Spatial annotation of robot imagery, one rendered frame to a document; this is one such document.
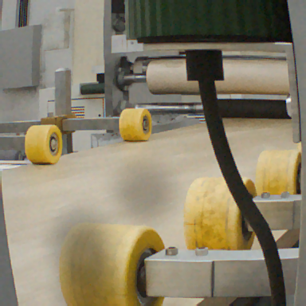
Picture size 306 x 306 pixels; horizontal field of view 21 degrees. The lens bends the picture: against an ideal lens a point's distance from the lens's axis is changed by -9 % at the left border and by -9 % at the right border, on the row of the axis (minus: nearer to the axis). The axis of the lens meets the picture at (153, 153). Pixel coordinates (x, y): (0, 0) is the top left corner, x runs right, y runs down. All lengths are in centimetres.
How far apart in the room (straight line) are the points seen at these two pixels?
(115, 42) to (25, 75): 732
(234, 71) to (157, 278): 237
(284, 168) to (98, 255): 50
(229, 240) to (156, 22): 58
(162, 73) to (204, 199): 221
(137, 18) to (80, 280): 36
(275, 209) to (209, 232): 7
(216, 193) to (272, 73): 209
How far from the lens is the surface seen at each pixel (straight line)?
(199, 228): 83
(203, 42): 26
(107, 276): 59
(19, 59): 1045
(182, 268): 59
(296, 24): 25
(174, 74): 301
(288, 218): 82
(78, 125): 230
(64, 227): 107
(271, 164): 107
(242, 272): 58
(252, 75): 292
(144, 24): 26
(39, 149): 178
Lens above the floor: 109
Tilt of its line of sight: 6 degrees down
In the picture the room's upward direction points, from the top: 2 degrees counter-clockwise
